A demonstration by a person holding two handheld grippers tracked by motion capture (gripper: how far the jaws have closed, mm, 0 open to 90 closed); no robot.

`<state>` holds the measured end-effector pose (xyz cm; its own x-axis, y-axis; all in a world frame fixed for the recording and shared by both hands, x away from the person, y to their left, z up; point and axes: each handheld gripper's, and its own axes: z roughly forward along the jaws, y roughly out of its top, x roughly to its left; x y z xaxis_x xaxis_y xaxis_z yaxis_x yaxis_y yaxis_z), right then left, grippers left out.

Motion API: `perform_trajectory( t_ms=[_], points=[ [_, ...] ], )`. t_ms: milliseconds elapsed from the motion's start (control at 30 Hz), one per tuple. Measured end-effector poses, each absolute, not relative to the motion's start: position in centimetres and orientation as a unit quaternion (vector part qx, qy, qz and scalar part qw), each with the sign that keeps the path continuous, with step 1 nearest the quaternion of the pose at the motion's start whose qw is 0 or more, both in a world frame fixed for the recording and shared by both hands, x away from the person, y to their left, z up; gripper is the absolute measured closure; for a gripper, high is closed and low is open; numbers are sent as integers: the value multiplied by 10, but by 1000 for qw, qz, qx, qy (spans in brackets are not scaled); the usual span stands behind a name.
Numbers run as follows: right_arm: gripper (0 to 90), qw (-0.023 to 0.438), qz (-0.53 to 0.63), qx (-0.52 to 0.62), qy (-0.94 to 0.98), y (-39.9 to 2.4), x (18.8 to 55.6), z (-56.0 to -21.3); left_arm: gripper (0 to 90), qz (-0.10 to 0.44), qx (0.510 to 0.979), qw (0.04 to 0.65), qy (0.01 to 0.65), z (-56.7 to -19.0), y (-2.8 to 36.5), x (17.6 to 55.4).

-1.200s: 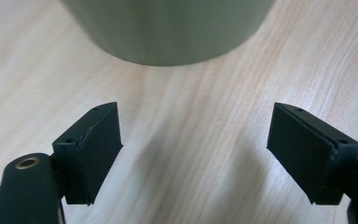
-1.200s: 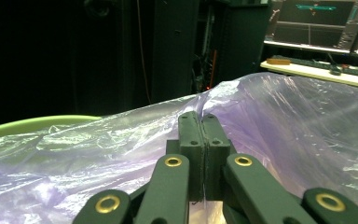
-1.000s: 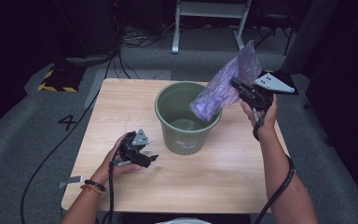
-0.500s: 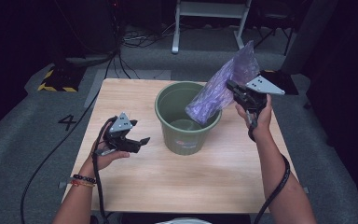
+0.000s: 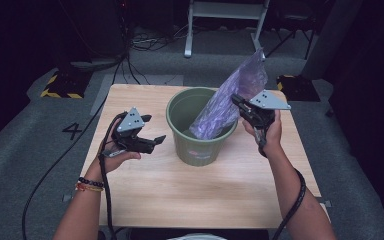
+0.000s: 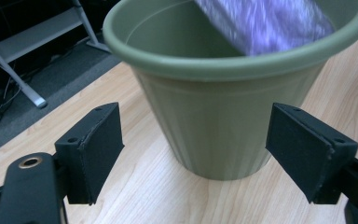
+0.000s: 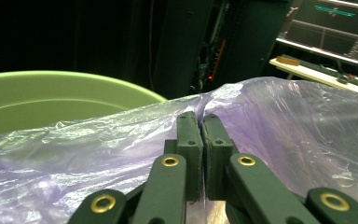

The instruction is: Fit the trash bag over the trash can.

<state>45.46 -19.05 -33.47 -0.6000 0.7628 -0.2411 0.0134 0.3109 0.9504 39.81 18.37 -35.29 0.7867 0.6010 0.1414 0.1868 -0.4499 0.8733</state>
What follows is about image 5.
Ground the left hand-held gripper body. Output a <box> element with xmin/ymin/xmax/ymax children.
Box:
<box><xmin>111</xmin><ymin>106</ymin><xmax>157</xmax><ymax>155</ymax></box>

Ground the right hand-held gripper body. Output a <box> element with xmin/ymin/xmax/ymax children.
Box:
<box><xmin>246</xmin><ymin>89</ymin><xmax>292</xmax><ymax>131</ymax></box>

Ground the purple plastic trash bag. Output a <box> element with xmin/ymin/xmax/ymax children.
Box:
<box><xmin>189</xmin><ymin>48</ymin><xmax>269</xmax><ymax>141</ymax></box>

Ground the green plastic trash bin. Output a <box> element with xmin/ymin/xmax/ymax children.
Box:
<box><xmin>165</xmin><ymin>87</ymin><xmax>239</xmax><ymax>167</ymax></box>

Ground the person's right hand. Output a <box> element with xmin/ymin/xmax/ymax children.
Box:
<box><xmin>241</xmin><ymin>109</ymin><xmax>283</xmax><ymax>158</ymax></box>

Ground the person's left hand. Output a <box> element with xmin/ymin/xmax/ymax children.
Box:
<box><xmin>85</xmin><ymin>125</ymin><xmax>143</xmax><ymax>183</ymax></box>

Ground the black yellow striped stand base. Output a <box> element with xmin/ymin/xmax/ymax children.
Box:
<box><xmin>39</xmin><ymin>68</ymin><xmax>93</xmax><ymax>100</ymax></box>
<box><xmin>276</xmin><ymin>74</ymin><xmax>321</xmax><ymax>103</ymax></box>

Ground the black tripod stand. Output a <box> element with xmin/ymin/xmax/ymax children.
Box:
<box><xmin>265</xmin><ymin>4</ymin><xmax>316</xmax><ymax>61</ymax></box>

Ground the grey column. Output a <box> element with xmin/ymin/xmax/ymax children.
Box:
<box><xmin>301</xmin><ymin>0</ymin><xmax>364</xmax><ymax>81</ymax></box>

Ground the person's white clothing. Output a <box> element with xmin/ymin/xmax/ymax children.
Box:
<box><xmin>166</xmin><ymin>233</ymin><xmax>228</xmax><ymax>240</ymax></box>

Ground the black bead bracelet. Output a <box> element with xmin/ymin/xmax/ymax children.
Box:
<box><xmin>77</xmin><ymin>176</ymin><xmax>105</xmax><ymax>189</ymax></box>

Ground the tangle of floor cables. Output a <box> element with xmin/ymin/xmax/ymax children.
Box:
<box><xmin>128</xmin><ymin>24</ymin><xmax>188</xmax><ymax>53</ymax></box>

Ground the orange string bracelet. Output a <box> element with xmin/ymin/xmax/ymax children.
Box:
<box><xmin>75</xmin><ymin>182</ymin><xmax>104</xmax><ymax>194</ymax></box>

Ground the left hand-held gripper black cable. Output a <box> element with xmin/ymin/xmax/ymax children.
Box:
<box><xmin>97</xmin><ymin>111</ymin><xmax>128</xmax><ymax>240</ymax></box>

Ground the hand-held gripper black cable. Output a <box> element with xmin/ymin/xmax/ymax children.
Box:
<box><xmin>97</xmin><ymin>111</ymin><xmax>128</xmax><ymax>240</ymax></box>
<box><xmin>254</xmin><ymin>128</ymin><xmax>307</xmax><ymax>240</ymax></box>

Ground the long black floor cable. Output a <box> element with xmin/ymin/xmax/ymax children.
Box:
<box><xmin>21</xmin><ymin>54</ymin><xmax>129</xmax><ymax>240</ymax></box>

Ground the white metal desk frame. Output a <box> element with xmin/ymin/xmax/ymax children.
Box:
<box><xmin>183</xmin><ymin>0</ymin><xmax>271</xmax><ymax>62</ymax></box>

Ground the right hand-held gripper black cable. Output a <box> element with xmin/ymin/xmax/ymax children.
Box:
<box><xmin>254</xmin><ymin>128</ymin><xmax>307</xmax><ymax>240</ymax></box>

